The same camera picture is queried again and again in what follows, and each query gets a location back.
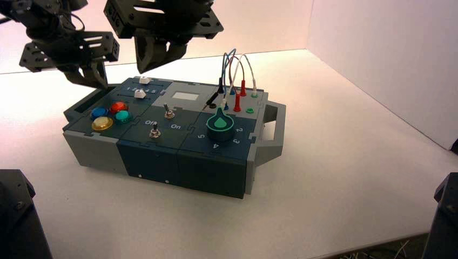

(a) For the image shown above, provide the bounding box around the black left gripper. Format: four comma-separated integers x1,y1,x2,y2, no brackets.
19,22,121,90

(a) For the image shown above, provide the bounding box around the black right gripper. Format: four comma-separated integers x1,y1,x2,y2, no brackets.
104,0,225,74

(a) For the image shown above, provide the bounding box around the blue grey control box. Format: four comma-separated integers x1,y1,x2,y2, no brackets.
62,76,287,200

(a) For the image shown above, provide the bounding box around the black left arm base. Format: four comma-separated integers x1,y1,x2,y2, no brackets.
0,169,53,259

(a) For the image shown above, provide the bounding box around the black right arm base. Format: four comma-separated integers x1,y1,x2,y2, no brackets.
422,172,458,259

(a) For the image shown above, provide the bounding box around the blue push button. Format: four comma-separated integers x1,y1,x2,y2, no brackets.
90,106,110,120

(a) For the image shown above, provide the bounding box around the red push button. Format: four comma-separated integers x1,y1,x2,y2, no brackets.
109,101,129,115

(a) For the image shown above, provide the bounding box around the yellow push button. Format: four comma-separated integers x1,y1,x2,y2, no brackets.
91,116,115,132

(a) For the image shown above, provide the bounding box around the green push button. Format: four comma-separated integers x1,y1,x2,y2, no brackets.
114,110,133,125

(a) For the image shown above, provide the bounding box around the green rotary knob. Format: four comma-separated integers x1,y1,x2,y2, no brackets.
206,108,235,142

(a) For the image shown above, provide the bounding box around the black jumper wire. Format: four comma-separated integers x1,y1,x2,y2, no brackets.
201,53,233,110

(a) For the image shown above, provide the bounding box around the blue jumper wire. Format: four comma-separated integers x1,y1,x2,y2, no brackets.
221,48,238,110

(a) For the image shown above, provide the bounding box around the red jumper wire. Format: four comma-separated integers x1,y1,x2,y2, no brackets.
228,55,248,113

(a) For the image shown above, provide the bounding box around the white jumper wire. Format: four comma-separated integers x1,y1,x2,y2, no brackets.
219,53,259,110

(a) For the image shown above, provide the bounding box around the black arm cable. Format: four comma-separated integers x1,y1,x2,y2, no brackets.
0,12,86,33

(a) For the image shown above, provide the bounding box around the thin white cable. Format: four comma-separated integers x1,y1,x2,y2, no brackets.
396,239,412,256

